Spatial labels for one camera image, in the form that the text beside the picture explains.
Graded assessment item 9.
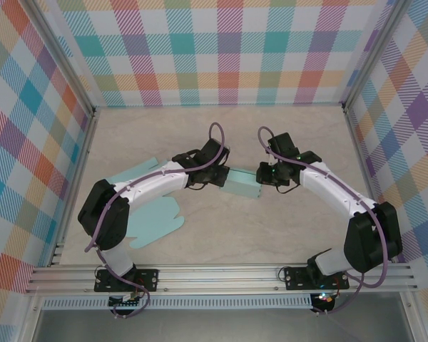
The aluminium side rail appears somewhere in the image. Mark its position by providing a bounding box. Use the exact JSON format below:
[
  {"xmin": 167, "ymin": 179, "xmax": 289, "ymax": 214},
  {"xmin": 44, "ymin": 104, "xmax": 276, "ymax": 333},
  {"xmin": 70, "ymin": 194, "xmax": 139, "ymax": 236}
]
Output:
[
  {"xmin": 49, "ymin": 108, "xmax": 100, "ymax": 267},
  {"xmin": 342, "ymin": 105, "xmax": 397, "ymax": 264}
]

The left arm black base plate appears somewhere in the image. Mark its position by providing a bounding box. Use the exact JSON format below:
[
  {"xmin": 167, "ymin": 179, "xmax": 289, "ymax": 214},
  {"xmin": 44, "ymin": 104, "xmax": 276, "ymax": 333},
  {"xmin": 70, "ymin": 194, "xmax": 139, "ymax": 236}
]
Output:
[{"xmin": 93, "ymin": 269, "xmax": 161, "ymax": 293}]

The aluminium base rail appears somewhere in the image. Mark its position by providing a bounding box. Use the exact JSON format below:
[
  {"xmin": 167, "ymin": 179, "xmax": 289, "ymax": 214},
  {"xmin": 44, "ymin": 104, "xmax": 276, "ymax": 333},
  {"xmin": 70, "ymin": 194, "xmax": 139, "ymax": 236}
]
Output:
[{"xmin": 24, "ymin": 264, "xmax": 418, "ymax": 294}]

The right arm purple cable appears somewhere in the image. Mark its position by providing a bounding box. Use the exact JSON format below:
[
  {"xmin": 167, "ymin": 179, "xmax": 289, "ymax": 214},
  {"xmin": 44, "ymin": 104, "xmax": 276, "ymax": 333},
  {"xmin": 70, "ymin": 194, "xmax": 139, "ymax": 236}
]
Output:
[{"xmin": 258, "ymin": 126, "xmax": 392, "ymax": 316}]

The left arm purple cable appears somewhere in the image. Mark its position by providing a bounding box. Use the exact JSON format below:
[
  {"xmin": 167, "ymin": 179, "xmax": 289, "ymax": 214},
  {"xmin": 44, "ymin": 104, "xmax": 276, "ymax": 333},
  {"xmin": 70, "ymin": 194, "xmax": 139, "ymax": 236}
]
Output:
[{"xmin": 84, "ymin": 123, "xmax": 226, "ymax": 320}]

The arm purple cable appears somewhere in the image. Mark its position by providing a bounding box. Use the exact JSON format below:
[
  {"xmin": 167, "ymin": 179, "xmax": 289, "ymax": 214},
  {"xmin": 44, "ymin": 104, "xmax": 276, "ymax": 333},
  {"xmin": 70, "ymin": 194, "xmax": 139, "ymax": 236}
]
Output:
[
  {"xmin": 84, "ymin": 123, "xmax": 226, "ymax": 320},
  {"xmin": 258, "ymin": 126, "xmax": 392, "ymax": 316}
]

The aluminium back rail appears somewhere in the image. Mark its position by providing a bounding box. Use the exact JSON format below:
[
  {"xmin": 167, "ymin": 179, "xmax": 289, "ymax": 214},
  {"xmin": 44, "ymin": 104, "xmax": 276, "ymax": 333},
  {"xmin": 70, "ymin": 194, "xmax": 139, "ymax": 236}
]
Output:
[{"xmin": 92, "ymin": 102, "xmax": 346, "ymax": 110}]

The aluminium frame post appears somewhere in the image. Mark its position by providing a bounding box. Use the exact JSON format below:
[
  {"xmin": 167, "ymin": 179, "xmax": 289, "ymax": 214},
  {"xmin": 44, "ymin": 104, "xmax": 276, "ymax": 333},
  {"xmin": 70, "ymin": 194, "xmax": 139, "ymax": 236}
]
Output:
[
  {"xmin": 21, "ymin": 0, "xmax": 97, "ymax": 118},
  {"xmin": 342, "ymin": 0, "xmax": 409, "ymax": 111}
]

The teal paper box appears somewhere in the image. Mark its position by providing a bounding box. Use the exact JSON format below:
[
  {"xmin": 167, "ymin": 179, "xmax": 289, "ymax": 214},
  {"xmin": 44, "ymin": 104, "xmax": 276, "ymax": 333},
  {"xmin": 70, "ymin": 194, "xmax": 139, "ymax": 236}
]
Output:
[{"xmin": 219, "ymin": 167, "xmax": 263, "ymax": 200}]

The grey metal panel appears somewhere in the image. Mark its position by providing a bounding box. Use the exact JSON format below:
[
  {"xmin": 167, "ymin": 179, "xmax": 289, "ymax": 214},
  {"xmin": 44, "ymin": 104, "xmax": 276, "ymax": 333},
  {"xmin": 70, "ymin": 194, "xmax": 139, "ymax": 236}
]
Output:
[{"xmin": 31, "ymin": 306, "xmax": 414, "ymax": 342}]

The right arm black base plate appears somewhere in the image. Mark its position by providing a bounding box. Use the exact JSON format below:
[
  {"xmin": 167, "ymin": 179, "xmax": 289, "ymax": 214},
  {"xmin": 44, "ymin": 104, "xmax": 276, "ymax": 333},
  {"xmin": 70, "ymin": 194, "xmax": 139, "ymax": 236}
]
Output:
[{"xmin": 283, "ymin": 265, "xmax": 350, "ymax": 291}]

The white slotted cable duct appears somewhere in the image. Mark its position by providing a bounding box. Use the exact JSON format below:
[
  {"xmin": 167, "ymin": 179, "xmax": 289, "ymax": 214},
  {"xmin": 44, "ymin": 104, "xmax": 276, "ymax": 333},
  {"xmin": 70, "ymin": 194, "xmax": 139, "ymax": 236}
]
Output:
[{"xmin": 42, "ymin": 294, "xmax": 313, "ymax": 310}]

